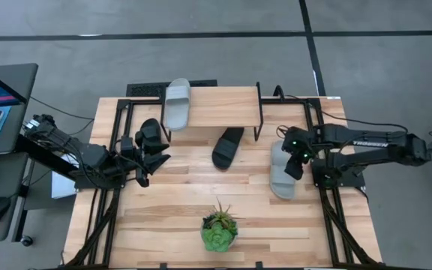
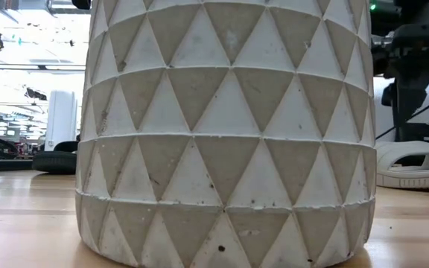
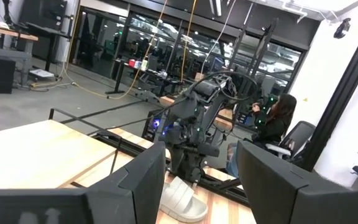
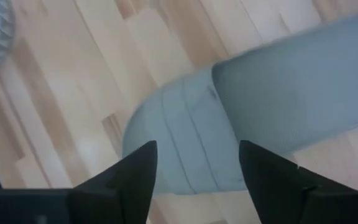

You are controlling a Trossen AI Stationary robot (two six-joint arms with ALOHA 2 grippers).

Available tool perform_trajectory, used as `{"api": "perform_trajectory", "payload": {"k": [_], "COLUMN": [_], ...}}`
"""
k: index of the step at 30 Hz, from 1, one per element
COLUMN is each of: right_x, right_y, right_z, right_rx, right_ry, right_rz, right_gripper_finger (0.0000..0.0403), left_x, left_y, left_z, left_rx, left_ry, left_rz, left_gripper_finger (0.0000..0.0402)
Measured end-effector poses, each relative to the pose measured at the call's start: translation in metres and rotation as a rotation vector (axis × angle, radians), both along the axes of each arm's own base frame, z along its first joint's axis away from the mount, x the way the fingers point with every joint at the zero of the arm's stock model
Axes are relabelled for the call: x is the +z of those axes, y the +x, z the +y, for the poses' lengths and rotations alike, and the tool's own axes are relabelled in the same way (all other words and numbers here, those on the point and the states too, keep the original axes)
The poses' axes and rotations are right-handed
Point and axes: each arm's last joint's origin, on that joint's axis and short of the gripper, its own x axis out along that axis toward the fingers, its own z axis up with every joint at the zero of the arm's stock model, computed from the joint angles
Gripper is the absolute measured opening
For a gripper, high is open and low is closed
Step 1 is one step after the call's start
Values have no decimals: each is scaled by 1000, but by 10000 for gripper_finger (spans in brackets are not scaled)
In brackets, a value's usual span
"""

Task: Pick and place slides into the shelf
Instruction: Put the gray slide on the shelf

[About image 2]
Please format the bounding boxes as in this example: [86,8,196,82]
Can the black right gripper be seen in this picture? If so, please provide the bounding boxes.
[372,46,429,142]

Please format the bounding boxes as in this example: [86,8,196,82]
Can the grey slide sandal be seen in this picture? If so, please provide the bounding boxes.
[375,140,429,190]

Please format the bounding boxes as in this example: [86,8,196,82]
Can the black slide sandal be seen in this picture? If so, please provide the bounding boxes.
[31,140,78,175]

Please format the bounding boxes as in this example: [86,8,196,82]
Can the white pillar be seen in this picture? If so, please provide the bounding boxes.
[45,90,78,152]

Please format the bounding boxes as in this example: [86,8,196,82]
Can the white geometric concrete planter pot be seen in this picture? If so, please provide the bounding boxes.
[74,0,378,268]

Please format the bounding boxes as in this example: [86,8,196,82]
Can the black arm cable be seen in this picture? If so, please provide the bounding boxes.
[375,83,429,141]

